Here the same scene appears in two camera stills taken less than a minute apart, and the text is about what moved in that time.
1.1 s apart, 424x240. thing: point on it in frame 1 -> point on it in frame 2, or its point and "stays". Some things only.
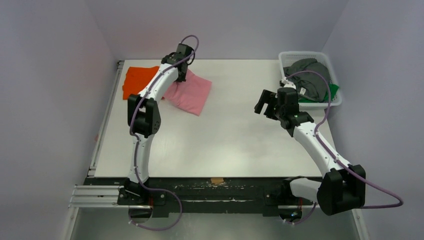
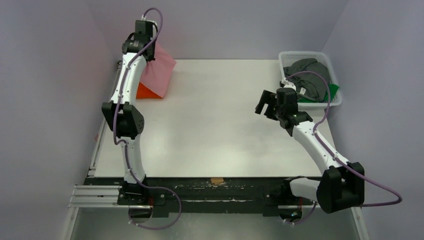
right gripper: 268,103 stays
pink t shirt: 189,95 -> 156,74
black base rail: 275,197 stays
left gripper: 181,78 -> 151,58
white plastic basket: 286,58 stays
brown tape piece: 217,180 stays
